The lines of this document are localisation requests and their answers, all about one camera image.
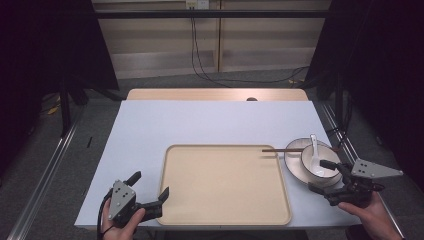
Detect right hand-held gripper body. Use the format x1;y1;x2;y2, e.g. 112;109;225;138
328;158;404;208

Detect person's left hand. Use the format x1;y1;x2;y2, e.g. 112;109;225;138
101;199;147;240

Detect beige wooden wall panel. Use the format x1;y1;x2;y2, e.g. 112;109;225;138
91;0;333;80

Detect black horizontal metal bar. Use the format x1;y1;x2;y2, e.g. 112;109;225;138
94;9;332;20

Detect white ceramic spoon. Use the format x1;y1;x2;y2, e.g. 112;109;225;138
309;134;327;177

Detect white dark-rimmed plate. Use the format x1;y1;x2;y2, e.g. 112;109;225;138
284;137;343;189

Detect aluminium floor rail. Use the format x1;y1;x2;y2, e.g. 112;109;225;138
6;119;85;240
320;102;406;238

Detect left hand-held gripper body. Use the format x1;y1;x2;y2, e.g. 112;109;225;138
107;180;148;229

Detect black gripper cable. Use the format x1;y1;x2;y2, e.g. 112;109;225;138
96;190;114;240

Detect wooden table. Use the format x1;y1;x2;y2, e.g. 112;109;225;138
126;87;310;102

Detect dark curtain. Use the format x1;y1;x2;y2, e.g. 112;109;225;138
304;0;424;188
0;0;120;174

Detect person's right hand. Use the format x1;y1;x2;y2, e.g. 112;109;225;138
338;193;398;234

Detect white table sheet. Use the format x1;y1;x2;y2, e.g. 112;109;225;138
74;99;363;231

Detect beige plastic tray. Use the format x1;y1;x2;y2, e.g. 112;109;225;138
156;143;293;227

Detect white wall socket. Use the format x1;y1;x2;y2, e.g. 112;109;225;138
185;0;210;10

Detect black hanging cables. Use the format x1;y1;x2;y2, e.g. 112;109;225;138
190;7;310;88

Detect brown wooden chopstick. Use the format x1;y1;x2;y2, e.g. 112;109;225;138
261;148;339;152
262;149;305;154

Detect black metal stand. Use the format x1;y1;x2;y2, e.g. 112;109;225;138
334;71;345;129
59;71;73;136

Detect white dark-rimmed bowl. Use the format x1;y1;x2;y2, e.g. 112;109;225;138
300;143;342;180

